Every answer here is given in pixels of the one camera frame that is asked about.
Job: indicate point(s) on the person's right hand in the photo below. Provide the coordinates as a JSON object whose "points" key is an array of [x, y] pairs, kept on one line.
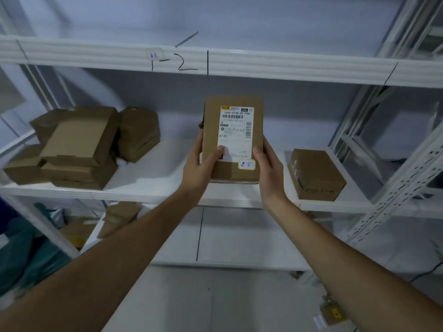
{"points": [[271, 179]]}

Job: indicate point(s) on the person's left hand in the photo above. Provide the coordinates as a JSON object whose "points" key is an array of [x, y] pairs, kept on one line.
{"points": [[195, 176]]}

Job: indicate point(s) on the person's right thumb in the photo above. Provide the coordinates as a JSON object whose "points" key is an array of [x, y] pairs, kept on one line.
{"points": [[259, 157]]}

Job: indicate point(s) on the person's left thumb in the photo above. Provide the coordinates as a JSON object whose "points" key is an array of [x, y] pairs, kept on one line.
{"points": [[214, 156]]}

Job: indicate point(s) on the brown parcel with white label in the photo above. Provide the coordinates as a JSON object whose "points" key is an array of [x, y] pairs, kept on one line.
{"points": [[232, 134]]}

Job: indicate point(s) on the person's left forearm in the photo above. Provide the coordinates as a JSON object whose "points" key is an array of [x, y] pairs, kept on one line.
{"points": [[100, 262]]}

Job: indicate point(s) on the person's right forearm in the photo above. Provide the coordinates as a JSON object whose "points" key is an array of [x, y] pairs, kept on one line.
{"points": [[349, 269]]}

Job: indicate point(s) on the brown taped cardboard box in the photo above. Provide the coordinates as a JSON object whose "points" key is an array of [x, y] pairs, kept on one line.
{"points": [[316, 176]]}

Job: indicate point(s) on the tall brown cardboard box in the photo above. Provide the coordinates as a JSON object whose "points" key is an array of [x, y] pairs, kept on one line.
{"points": [[138, 134]]}

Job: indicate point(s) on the white metal shelving rack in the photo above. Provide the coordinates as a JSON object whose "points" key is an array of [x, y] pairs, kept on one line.
{"points": [[277, 65]]}

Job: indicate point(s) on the brown paper parcel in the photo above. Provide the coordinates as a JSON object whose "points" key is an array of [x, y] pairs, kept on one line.
{"points": [[119, 217]]}

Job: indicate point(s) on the white tape label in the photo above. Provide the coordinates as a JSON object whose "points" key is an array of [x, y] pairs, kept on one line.
{"points": [[154, 53]]}

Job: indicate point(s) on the flat brown cardboard box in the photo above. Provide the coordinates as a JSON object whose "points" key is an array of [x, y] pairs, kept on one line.
{"points": [[83, 176]]}

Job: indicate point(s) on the brown cardboard box open flap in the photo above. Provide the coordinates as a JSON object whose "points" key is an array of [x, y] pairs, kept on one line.
{"points": [[81, 134]]}

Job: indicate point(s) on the white perforated metal rack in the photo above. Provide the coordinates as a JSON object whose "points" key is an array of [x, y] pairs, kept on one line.
{"points": [[398, 183]]}

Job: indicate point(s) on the yellow brown flat parcel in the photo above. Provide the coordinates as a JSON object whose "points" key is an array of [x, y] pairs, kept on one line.
{"points": [[78, 233]]}

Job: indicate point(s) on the small brown box yellow sticker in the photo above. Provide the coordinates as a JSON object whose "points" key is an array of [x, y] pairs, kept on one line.
{"points": [[332, 311]]}

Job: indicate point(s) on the teal plastic bags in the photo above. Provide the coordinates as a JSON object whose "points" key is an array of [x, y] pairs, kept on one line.
{"points": [[27, 252]]}

